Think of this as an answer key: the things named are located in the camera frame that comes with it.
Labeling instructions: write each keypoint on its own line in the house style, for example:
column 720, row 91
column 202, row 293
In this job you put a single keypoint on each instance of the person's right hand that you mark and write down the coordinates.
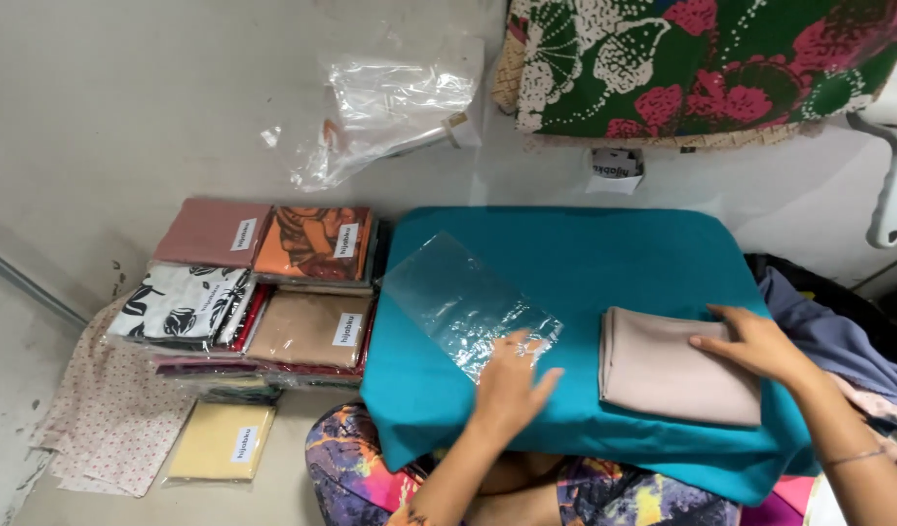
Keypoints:
column 762, row 349

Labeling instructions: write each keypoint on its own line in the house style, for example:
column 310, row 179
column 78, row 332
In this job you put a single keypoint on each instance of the person's left hand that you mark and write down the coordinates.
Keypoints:
column 508, row 398

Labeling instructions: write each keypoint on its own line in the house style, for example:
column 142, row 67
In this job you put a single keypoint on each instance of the beige scarf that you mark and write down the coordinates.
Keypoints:
column 667, row 372

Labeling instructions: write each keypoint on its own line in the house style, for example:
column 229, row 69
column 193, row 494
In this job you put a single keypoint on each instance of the clear plastic sleeve bag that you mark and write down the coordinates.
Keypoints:
column 456, row 299

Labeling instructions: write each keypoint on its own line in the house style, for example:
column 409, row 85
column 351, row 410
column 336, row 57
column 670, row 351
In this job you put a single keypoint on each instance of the heap of loose scarves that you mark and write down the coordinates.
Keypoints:
column 835, row 329

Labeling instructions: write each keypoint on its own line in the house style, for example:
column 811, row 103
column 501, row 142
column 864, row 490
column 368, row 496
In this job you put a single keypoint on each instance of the person's colourful patterned trousers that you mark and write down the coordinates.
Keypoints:
column 353, row 460

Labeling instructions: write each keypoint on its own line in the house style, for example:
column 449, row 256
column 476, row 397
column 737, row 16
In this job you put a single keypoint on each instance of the teal cloth covered board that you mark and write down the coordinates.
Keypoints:
column 609, row 256

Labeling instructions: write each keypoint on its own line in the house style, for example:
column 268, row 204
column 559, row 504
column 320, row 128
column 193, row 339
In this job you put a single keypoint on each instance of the stack of packaged scarves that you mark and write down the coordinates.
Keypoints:
column 302, row 329

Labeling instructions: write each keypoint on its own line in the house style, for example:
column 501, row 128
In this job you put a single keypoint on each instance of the small packet of white labels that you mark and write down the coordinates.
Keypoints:
column 614, row 172

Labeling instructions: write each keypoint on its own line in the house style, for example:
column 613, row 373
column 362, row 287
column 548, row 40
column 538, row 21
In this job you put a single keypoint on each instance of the green floral fabric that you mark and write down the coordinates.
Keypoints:
column 682, row 66

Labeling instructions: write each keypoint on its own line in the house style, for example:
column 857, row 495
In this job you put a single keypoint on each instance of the pile of clear plastic bags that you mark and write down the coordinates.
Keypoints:
column 390, row 95

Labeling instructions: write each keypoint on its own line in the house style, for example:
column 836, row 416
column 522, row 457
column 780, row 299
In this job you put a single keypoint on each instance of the white dotted floor cloth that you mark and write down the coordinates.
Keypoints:
column 105, row 416

